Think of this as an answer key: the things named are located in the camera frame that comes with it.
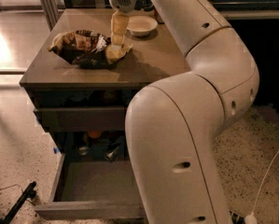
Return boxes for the white cable with plug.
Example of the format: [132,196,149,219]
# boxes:
[244,135,279,224]

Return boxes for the black power strip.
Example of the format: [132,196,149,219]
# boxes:
[230,211,244,224]

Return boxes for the brown chip bag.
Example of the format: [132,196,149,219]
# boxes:
[49,30,132,69]

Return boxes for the black stand leg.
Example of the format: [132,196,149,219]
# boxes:
[0,181,36,224]

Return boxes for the closed upper grey drawer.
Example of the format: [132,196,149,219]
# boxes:
[34,106,126,132]

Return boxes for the white bowl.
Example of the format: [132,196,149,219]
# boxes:
[127,16,158,37]

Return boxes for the grey drawer cabinet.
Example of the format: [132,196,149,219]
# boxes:
[20,9,188,152]

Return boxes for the silver item in drawer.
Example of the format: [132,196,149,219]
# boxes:
[104,142,124,162]

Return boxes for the orange fruit in drawer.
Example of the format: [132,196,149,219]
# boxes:
[88,131,102,139]

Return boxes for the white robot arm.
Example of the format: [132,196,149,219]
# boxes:
[109,0,259,224]

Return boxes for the open grey drawer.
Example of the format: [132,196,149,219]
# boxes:
[35,154,146,220]

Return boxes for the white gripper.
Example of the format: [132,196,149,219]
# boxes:
[109,0,137,49]

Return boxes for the metal can in drawer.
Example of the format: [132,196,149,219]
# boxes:
[78,147,90,156]

